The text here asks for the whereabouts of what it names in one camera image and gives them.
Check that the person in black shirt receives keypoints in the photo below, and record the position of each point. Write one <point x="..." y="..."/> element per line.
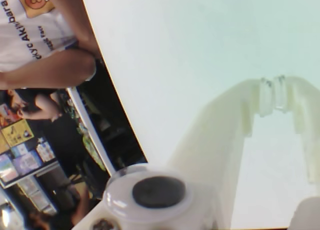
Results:
<point x="60" y="130"/>

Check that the googly eye sticker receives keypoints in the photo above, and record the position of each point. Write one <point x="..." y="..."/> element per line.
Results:
<point x="157" y="190"/>

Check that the person in white T-shirt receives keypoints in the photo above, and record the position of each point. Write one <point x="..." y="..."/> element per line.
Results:
<point x="25" y="40"/>

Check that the shelf with colourful boxes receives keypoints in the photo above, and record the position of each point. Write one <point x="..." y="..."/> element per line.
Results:
<point x="20" y="155"/>

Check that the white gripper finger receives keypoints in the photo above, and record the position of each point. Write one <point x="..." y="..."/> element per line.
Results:
<point x="310" y="127"/>
<point x="215" y="140"/>

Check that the white post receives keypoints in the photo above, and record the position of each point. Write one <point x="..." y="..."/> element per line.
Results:
<point x="92" y="132"/>

